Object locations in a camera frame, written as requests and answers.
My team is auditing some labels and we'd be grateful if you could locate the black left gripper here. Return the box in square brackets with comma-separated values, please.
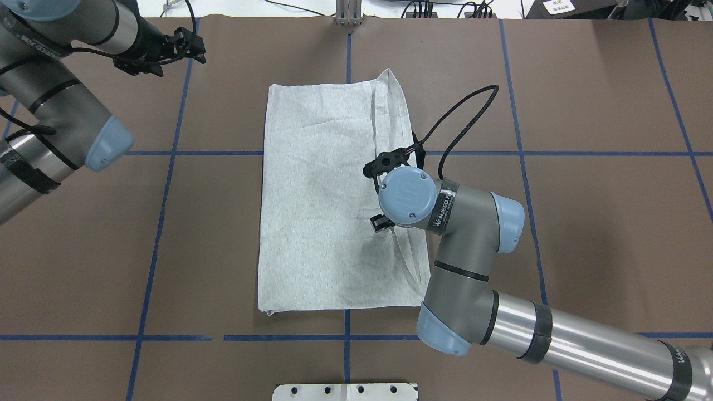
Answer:
[114, 31, 207, 77]

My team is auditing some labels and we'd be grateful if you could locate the grey cartoon print t-shirt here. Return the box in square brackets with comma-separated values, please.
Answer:
[257, 69, 430, 315]

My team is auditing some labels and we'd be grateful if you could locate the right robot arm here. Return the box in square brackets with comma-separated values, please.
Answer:
[377, 158, 711, 400]

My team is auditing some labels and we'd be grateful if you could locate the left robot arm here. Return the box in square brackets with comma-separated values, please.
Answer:
[1, 1, 206, 223]

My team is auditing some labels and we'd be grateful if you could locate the long blue tape line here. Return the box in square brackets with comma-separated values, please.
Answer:
[498, 19, 563, 401]

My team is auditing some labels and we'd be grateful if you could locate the crossing blue tape line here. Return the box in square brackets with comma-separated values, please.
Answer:
[0, 332, 713, 342]

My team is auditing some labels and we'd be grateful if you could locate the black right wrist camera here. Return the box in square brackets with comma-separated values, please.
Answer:
[362, 146, 416, 179]

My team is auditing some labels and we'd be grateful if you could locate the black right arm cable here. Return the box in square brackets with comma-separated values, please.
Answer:
[409, 85, 500, 180]

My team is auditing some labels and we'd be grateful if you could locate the aluminium frame post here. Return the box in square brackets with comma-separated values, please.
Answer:
[334, 0, 363, 26]

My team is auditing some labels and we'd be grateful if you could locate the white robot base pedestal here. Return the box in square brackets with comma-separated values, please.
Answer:
[272, 383, 420, 400]

